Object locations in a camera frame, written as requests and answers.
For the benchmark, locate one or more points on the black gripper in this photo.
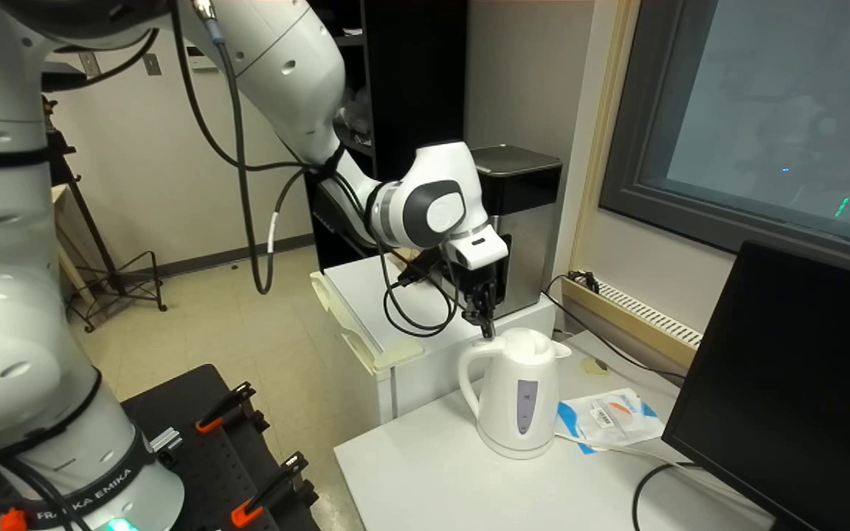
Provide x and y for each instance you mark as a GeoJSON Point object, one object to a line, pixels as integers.
{"type": "Point", "coordinates": [473, 294]}

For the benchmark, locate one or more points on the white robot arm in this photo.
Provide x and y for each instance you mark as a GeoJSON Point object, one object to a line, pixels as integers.
{"type": "Point", "coordinates": [163, 99]}

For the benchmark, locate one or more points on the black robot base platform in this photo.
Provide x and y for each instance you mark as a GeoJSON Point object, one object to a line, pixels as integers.
{"type": "Point", "coordinates": [207, 443]}

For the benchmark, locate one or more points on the white electric kettle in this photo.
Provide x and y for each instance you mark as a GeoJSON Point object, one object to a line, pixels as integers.
{"type": "Point", "coordinates": [513, 391]}

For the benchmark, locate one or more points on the white mini fridge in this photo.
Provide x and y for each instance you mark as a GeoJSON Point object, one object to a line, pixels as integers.
{"type": "Point", "coordinates": [387, 370]}

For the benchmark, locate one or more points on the blue white plastic packet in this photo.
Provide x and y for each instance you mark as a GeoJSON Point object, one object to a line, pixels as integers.
{"type": "Point", "coordinates": [607, 421]}

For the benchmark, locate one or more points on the black coffee machine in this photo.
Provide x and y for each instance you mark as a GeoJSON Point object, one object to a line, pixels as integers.
{"type": "Point", "coordinates": [522, 195]}

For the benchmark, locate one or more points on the orange black clamp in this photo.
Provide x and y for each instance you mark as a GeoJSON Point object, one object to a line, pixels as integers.
{"type": "Point", "coordinates": [254, 508]}
{"type": "Point", "coordinates": [234, 406]}

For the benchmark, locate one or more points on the black tall cabinet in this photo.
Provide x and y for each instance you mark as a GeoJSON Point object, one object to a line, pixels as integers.
{"type": "Point", "coordinates": [406, 65]}

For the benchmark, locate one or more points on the black computer monitor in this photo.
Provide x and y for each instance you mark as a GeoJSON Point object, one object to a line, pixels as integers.
{"type": "Point", "coordinates": [765, 403]}

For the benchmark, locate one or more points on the black tripod stand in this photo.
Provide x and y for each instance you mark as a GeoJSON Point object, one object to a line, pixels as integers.
{"type": "Point", "coordinates": [98, 283]}

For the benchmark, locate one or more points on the dark framed window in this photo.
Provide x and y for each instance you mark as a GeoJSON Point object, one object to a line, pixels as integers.
{"type": "Point", "coordinates": [733, 124]}

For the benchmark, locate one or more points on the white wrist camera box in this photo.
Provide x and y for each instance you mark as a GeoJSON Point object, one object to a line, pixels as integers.
{"type": "Point", "coordinates": [479, 250]}

